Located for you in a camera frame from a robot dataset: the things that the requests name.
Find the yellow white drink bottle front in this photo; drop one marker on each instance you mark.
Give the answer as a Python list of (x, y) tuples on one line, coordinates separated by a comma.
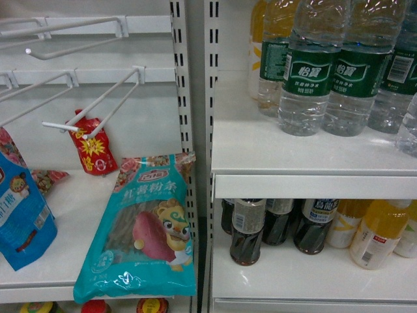
[(379, 232)]

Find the blue sugar bag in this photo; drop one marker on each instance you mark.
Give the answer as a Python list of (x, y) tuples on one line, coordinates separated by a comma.
[(27, 224)]

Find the white left shelf board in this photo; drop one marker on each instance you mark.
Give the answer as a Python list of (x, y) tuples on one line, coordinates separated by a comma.
[(77, 203)]

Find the white slotted upright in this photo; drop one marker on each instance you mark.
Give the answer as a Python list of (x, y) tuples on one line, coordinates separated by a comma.
[(211, 38), (180, 43)]

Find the white lower shelf board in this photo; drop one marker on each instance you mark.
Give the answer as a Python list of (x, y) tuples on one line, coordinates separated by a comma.
[(286, 280)]

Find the water bottle back left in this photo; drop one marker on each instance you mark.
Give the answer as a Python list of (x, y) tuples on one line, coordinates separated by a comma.
[(277, 26)]

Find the white display hook upper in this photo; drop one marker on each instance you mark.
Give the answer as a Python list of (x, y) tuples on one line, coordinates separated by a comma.
[(82, 35)]

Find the oolong tea bottle blue label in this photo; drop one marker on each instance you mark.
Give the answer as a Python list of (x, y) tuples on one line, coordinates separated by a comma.
[(315, 221)]

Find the red gold jar lid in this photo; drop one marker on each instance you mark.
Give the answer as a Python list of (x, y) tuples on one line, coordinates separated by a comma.
[(152, 305)]

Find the teal sweet potato noodle bag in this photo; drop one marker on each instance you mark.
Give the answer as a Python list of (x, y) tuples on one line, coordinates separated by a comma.
[(143, 244)]

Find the floral packet hanging left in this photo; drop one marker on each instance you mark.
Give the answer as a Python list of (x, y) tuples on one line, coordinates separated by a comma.
[(10, 150)]

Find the red sauce pouch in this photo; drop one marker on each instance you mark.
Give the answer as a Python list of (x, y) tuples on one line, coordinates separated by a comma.
[(94, 153)]

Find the floral packet lying flat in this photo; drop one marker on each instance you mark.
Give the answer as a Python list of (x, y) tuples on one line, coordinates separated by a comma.
[(46, 179)]

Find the white shelf board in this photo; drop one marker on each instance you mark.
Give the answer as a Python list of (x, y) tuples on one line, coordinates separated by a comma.
[(286, 280), (77, 203), (253, 158)]

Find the water bottle front center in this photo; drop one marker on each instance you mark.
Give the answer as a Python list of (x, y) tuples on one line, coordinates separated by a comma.
[(315, 41)]

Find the yellow drink behind water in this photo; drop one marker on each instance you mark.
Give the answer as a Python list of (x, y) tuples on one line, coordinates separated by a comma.
[(255, 47)]

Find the white display hook left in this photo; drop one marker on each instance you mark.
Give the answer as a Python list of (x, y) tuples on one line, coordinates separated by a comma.
[(47, 100)]

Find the dark tea bottle middle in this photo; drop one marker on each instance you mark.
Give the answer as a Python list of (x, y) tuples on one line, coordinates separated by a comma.
[(277, 220)]

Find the white hook rail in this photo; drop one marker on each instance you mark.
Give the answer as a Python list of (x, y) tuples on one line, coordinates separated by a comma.
[(17, 78), (19, 27)]

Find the dark tea bottle back left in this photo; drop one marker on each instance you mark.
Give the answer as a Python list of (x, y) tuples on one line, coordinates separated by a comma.
[(228, 205)]

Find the yellow white bottle behind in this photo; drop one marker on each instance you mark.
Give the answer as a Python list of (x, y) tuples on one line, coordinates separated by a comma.
[(406, 247)]

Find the white slotted upright left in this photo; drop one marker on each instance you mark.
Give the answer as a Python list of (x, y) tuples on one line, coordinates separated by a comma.
[(180, 43)]

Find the dark tea bottle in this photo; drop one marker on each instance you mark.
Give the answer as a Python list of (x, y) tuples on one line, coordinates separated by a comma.
[(277, 220), (247, 228), (228, 205)]

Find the water bottle right barcode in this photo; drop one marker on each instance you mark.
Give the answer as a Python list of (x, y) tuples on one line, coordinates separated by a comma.
[(399, 81)]

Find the white hook rail upper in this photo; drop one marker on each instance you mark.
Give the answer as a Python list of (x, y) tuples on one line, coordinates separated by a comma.
[(19, 27)]

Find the water bottle center right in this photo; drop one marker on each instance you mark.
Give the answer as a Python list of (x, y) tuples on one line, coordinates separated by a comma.
[(369, 40)]

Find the dark tea bottle front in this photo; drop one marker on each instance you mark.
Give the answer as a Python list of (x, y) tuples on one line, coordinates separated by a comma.
[(247, 228)]

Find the white hook rail lower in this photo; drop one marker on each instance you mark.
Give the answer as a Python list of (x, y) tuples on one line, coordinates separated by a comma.
[(17, 78)]

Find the white slotted upright right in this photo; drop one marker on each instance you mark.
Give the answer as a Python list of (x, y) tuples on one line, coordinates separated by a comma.
[(211, 38)]

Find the water bottle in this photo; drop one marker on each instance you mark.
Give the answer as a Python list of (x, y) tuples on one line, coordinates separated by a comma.
[(315, 41), (369, 40), (277, 26)]

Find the water bottle far right edge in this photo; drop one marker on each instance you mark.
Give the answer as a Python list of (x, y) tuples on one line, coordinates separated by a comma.
[(406, 137)]

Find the yellow jar lid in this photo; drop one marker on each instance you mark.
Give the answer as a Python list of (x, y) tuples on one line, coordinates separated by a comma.
[(37, 307)]

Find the yellow white drink bottle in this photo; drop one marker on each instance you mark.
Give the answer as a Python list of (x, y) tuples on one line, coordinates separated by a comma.
[(346, 222), (379, 232)]

